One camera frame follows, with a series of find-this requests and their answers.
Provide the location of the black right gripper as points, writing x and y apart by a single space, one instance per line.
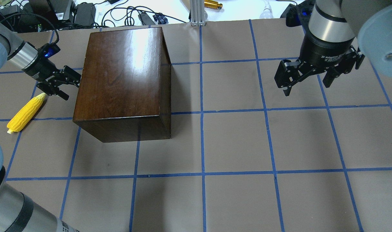
324 51

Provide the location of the aluminium frame post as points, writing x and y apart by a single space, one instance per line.
197 13

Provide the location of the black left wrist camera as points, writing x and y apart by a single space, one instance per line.
48 50

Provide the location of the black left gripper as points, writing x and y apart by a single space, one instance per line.
38 68

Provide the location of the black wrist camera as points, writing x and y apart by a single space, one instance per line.
48 50
300 14

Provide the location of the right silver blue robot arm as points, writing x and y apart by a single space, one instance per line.
338 36

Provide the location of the gold cylindrical tool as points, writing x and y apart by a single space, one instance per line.
211 4

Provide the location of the yellow toy corn cob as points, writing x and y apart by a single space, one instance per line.
25 114

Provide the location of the black power adapter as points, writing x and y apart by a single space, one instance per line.
85 14

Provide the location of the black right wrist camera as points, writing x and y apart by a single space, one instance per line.
300 14

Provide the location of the dark brown wooden drawer cabinet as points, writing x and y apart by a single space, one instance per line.
125 88

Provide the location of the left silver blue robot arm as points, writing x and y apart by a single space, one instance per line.
15 50

